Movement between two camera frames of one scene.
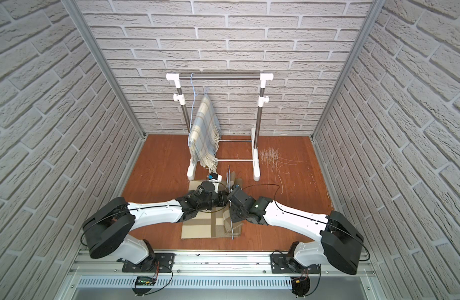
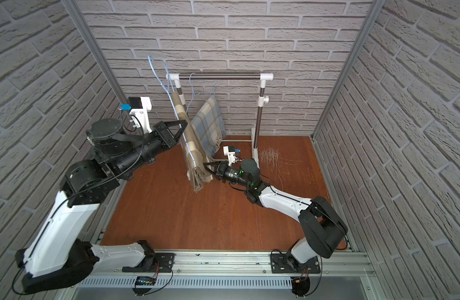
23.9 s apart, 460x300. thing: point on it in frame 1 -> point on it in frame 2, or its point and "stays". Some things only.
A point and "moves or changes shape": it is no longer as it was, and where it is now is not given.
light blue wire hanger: [193, 102] -> [196, 94]
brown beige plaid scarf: [193, 184] moves or changes shape
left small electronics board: [143, 281] stays
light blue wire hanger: [229, 181] -> [149, 58]
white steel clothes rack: [262, 77] stays
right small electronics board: [300, 285] stays
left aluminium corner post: [113, 77] stays
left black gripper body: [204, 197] -> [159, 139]
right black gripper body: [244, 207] -> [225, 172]
